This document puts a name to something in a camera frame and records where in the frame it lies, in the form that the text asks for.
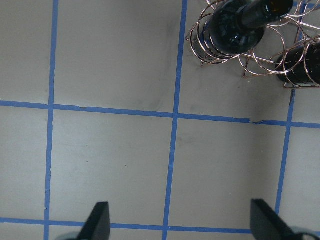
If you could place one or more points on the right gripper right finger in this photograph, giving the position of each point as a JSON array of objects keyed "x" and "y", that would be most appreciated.
[{"x": 265, "y": 224}]

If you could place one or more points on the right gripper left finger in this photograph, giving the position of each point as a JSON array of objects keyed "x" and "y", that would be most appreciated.
[{"x": 98, "y": 224}]

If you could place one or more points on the dark wine bottle right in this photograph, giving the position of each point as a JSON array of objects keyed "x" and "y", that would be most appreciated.
[{"x": 305, "y": 71}]

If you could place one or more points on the dark wine bottle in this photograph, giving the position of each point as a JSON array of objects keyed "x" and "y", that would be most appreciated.
[
  {"x": 238, "y": 26},
  {"x": 305, "y": 71}
]

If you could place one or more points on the dark wine bottle left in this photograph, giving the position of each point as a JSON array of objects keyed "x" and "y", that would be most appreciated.
[{"x": 238, "y": 26}]

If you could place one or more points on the copper wire bottle basket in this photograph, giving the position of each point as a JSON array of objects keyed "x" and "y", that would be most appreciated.
[{"x": 279, "y": 38}]

